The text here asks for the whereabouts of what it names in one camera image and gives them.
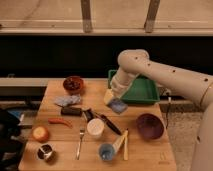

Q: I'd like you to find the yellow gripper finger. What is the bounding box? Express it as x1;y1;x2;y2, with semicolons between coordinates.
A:
104;89;114;105

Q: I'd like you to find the blue plastic cup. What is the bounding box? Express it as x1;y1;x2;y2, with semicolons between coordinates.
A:
98;143;115;161

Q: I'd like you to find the crumpled blue cloth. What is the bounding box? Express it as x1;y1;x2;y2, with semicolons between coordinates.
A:
54;95;81;107

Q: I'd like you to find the red yellow apple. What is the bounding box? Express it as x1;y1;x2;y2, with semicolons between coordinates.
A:
32;126;49;142

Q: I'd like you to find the small metal cup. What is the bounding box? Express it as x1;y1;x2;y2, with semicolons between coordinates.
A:
37;144;55;162

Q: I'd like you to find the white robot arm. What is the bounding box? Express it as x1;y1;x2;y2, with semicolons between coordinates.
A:
104;49;213;171

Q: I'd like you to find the dark brown block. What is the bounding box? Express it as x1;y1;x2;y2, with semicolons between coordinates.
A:
61;107;82;116

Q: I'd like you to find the black handled knife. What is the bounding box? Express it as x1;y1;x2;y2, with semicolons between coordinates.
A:
94;112;122;135

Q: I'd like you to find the black bag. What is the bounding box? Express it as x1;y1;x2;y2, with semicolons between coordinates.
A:
0;108;23;171

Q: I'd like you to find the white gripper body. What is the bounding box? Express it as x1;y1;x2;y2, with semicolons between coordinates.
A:
110;69;137;98

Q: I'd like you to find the red bowl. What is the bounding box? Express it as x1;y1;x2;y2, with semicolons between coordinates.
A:
63;76;84;94

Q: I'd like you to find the red chili pepper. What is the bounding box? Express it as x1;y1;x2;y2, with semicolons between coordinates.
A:
48;118;72;128

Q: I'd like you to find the purple bowl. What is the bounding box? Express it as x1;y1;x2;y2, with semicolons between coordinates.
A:
136;113;164;141

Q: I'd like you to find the green plastic tray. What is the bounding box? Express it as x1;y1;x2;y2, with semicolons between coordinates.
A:
107;69;161;105

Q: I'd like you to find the silver fork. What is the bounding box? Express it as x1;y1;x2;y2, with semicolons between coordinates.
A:
76;128;85;160

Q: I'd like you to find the white plastic cup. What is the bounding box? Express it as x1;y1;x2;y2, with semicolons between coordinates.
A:
87;118;105;139

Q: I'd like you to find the blue sponge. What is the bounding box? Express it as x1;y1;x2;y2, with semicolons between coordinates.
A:
107;98;128;114

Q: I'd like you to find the black clip tool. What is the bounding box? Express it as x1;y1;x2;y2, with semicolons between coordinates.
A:
83;109;94;122

